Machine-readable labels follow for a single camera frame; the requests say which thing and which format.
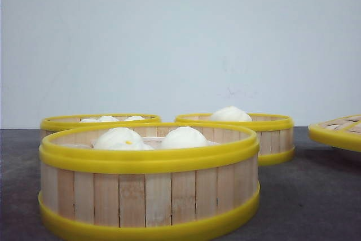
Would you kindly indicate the woven bamboo steamer lid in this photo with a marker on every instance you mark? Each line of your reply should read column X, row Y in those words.
column 343, row 132

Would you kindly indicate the white steamed bun front right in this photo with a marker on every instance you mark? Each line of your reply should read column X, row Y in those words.
column 184, row 137

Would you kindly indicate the white bun in right basket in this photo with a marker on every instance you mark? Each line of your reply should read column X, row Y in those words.
column 230, row 113

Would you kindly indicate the white bun back right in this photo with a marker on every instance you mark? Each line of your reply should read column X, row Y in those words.
column 134, row 118

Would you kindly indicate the white bun with yellow dot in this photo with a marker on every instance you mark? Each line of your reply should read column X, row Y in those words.
column 121, row 139

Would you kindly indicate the white bun back middle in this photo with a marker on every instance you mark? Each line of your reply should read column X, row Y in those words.
column 107, row 119

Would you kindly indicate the front bamboo steamer basket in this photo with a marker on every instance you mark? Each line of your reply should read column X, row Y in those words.
column 177, row 194

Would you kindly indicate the white bun back left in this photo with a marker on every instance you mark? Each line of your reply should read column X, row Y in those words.
column 88, row 120

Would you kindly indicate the grey table mat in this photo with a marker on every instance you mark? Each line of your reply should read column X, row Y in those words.
column 316, row 196

